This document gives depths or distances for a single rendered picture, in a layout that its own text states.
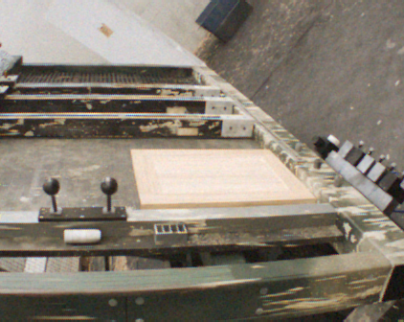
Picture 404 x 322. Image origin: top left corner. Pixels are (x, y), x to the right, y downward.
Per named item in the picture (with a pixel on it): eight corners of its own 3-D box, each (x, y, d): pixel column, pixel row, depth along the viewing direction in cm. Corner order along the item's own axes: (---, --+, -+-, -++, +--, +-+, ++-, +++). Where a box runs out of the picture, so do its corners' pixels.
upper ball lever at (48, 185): (64, 221, 92) (58, 189, 81) (48, 222, 91) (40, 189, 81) (64, 207, 94) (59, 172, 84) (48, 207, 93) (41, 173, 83)
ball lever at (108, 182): (117, 221, 95) (119, 188, 84) (101, 221, 94) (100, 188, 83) (117, 207, 97) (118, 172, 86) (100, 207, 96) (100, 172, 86)
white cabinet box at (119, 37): (213, 75, 516) (71, -24, 434) (184, 111, 532) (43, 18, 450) (204, 62, 570) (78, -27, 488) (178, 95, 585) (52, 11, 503)
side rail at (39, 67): (190, 83, 277) (192, 67, 273) (21, 81, 252) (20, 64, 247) (189, 81, 284) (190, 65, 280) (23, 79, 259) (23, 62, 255)
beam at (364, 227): (418, 295, 90) (434, 258, 86) (379, 304, 87) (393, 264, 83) (206, 81, 288) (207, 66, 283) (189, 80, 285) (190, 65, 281)
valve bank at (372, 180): (444, 204, 115) (406, 165, 106) (415, 241, 118) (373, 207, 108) (360, 144, 160) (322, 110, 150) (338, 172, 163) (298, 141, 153)
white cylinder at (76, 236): (64, 245, 89) (101, 245, 90) (63, 234, 87) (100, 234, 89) (65, 238, 91) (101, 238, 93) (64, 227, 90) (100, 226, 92)
